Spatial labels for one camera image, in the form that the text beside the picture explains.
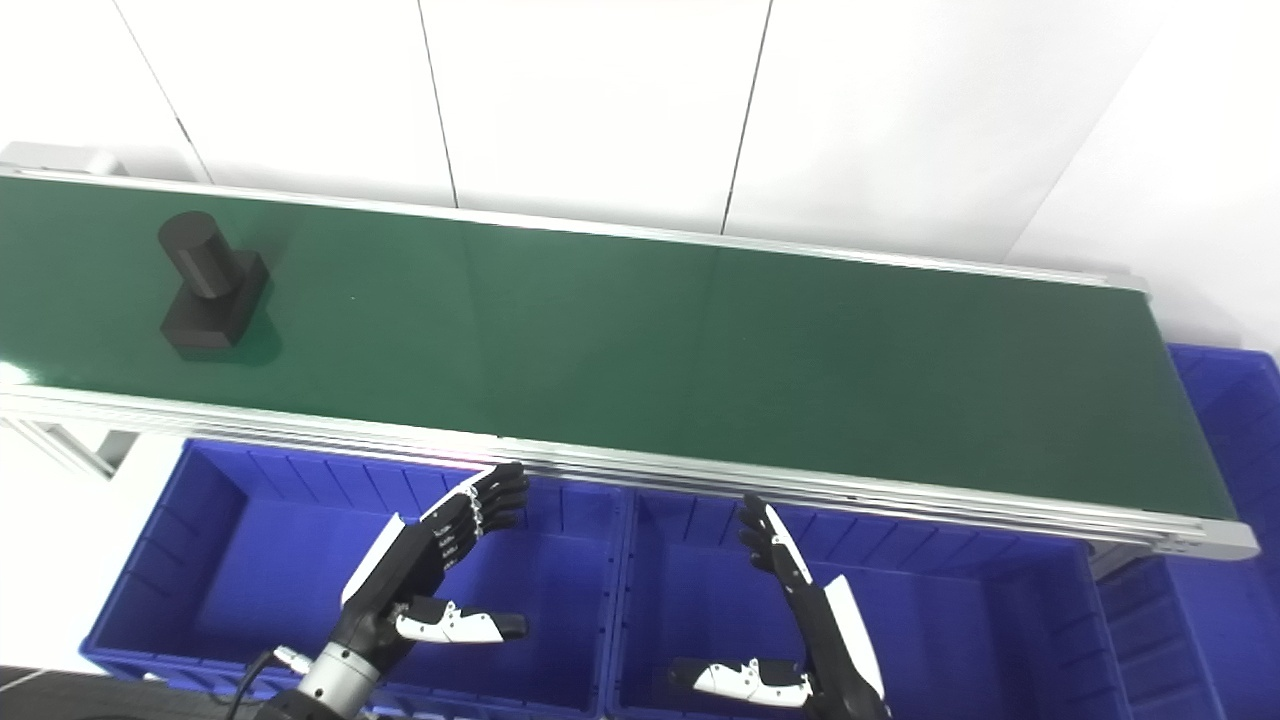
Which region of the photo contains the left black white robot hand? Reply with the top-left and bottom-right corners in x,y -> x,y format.
335,462 -> 532,669

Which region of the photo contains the green conveyor belt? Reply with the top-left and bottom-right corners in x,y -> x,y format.
0,175 -> 1239,521
0,165 -> 1261,561

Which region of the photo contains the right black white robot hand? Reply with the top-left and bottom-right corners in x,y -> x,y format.
668,495 -> 893,720

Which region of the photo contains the black cylinder-on-block part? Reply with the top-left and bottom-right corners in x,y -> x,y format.
157,210 -> 273,351

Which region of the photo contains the aluminium conveyor support leg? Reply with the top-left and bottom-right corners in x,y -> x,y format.
0,417 -> 139,481

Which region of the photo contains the grey conveyor motor housing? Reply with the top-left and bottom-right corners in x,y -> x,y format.
0,141 -> 129,178

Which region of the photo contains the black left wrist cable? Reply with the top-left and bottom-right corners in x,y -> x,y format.
225,647 -> 313,720

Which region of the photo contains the blue plastic bin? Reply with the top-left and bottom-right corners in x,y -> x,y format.
605,488 -> 1131,720
1095,343 -> 1280,720
80,438 -> 631,720

